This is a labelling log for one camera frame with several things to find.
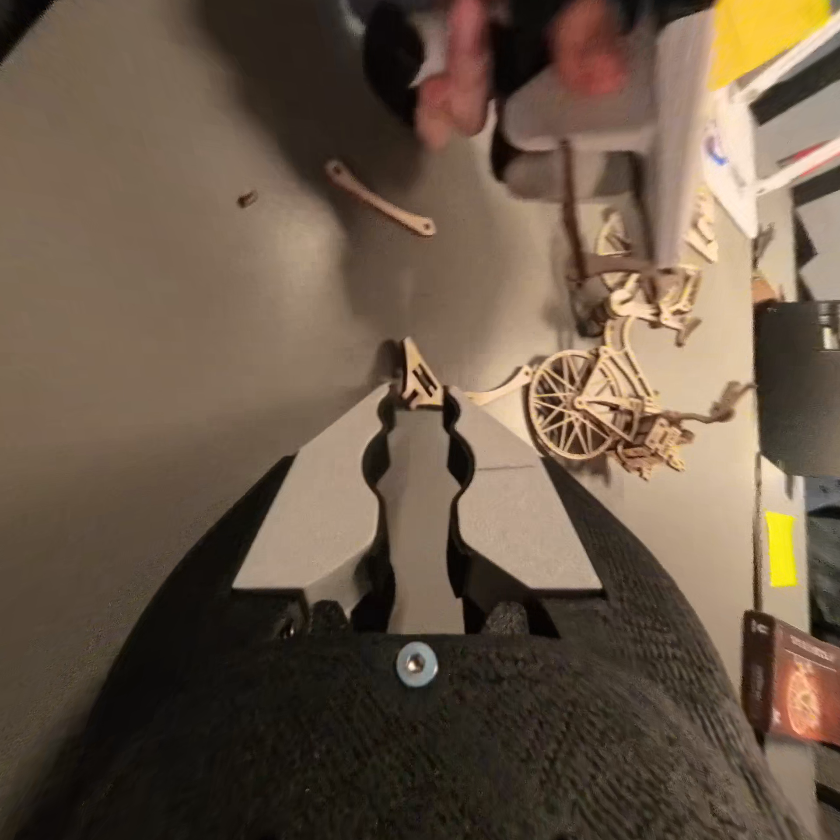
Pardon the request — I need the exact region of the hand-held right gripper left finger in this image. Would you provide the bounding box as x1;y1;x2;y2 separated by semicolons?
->
231;384;396;632

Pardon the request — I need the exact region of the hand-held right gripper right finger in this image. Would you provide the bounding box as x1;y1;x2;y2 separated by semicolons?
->
445;387;603;632

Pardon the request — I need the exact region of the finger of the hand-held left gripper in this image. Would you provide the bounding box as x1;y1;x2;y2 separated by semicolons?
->
656;10;718;268

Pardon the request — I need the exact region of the triangular wooden bracket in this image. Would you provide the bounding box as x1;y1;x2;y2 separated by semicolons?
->
394;336;442;412

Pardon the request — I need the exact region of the wooden bicycle model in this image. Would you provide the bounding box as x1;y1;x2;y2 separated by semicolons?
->
528;141;757;484

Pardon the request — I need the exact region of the person's left hand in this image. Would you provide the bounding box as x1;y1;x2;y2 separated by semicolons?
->
413;0;634;145

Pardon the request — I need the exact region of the laser-cut wooden sheet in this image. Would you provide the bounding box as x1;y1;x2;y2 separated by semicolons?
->
682;190;721;265

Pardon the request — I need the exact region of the yellow sheet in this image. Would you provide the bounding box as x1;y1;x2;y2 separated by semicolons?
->
710;0;836;91

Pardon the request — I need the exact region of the yellow tape strip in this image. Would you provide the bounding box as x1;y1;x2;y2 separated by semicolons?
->
764;512;799;588

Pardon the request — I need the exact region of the brown printed cardboard box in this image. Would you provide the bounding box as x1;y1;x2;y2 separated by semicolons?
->
742;610;840;749

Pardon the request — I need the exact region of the white plastic frame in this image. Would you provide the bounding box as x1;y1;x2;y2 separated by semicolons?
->
705;13;840;238

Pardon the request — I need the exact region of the black cube enclosure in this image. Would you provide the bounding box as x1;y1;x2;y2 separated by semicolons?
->
755;301;840;478

